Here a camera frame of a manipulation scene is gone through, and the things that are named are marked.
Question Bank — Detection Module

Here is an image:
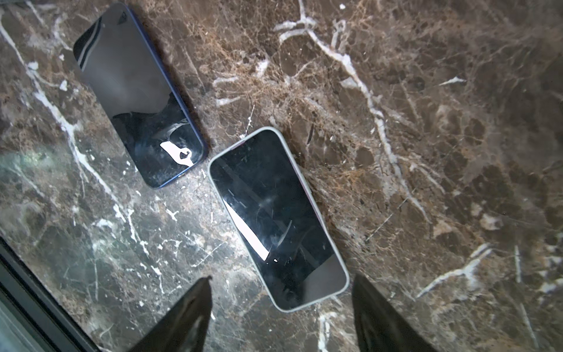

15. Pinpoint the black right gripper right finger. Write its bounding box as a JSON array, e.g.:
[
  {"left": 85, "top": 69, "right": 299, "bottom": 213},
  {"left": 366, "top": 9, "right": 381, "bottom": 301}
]
[{"left": 352, "top": 274, "right": 435, "bottom": 351}]

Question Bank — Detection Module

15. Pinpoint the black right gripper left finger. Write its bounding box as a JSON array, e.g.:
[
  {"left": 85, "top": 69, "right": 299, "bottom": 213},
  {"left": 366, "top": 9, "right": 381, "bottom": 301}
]
[{"left": 131, "top": 276, "right": 213, "bottom": 352}]

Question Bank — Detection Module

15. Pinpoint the light blue case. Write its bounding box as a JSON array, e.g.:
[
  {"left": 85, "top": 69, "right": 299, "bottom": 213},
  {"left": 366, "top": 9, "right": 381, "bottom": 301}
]
[{"left": 207, "top": 126, "right": 351, "bottom": 314}]

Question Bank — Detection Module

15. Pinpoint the pink phone black screen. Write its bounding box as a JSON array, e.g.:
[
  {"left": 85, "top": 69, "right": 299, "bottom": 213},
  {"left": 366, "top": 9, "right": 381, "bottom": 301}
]
[{"left": 212, "top": 130, "right": 347, "bottom": 310}]

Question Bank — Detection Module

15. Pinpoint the blue phone black screen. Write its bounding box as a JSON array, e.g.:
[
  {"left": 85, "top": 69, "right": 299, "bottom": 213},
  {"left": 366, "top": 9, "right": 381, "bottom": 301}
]
[{"left": 73, "top": 2, "right": 208, "bottom": 189}]

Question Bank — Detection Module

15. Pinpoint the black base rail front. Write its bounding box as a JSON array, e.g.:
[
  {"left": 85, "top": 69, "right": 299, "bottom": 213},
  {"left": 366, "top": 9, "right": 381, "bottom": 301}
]
[{"left": 1, "top": 240, "right": 99, "bottom": 351}]

